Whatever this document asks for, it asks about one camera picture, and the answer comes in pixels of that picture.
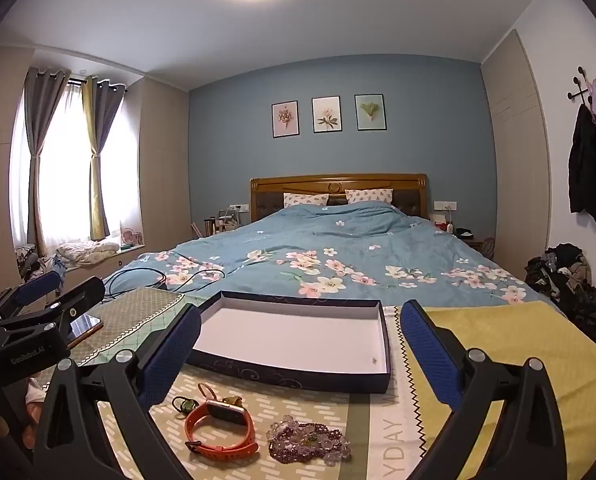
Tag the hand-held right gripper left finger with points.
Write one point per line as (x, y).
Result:
(170, 360)

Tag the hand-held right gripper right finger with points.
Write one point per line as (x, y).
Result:
(427, 355)

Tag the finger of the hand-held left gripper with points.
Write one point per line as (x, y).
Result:
(80, 295)
(38, 287)

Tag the pink charm with loop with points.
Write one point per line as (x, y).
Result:
(203, 387)

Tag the orange smartwatch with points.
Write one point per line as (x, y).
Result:
(225, 412)

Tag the dark blue shallow box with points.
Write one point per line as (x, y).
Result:
(288, 335)

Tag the person's left hand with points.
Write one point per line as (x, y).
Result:
(35, 392)

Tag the heap of mixed clothes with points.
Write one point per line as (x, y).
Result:
(30, 260)

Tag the smartphone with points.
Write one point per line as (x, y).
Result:
(85, 327)

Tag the folded white bedding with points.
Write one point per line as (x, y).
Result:
(88, 252)

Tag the yellow green printed blanket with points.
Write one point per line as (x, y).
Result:
(502, 350)

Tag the small pink fan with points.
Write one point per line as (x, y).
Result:
(129, 237)

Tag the wooden nightstand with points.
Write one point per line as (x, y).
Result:
(475, 244)

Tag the blue floral duvet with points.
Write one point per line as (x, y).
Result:
(357, 240)

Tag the group of toiletry bottles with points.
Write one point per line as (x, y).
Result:
(223, 225)

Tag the beige tall cabinet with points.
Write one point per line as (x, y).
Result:
(163, 170)

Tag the pile of dark clothes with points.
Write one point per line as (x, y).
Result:
(572, 285)

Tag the dotted white pillow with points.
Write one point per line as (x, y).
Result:
(305, 200)
(370, 196)

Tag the grey and yellow curtain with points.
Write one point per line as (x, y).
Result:
(100, 125)

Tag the wooden bed headboard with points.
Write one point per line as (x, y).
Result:
(338, 180)

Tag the beige wardrobe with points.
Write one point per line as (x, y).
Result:
(517, 135)

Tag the green framed leaf picture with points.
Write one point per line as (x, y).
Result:
(370, 112)

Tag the black jacket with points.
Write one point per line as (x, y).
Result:
(585, 160)

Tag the cream framed flower picture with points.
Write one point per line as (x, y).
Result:
(327, 115)

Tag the pink framed flower picture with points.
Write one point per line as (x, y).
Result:
(285, 120)

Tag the white wall socket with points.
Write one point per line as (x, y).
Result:
(445, 205)
(239, 207)

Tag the black wall coat rack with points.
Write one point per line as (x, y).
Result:
(577, 91)

